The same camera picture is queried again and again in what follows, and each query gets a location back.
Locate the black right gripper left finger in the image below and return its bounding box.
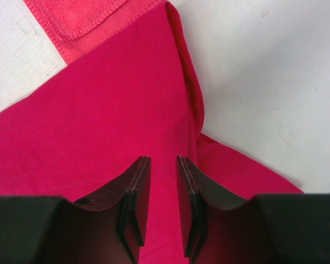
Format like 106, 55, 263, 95
74, 156, 151, 263

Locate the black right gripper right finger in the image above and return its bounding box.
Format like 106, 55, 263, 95
177, 156, 253, 263

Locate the crimson red t-shirt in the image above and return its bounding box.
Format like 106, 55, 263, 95
0, 3, 299, 263

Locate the pink microfiber towel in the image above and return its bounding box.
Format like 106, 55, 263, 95
24, 0, 162, 64

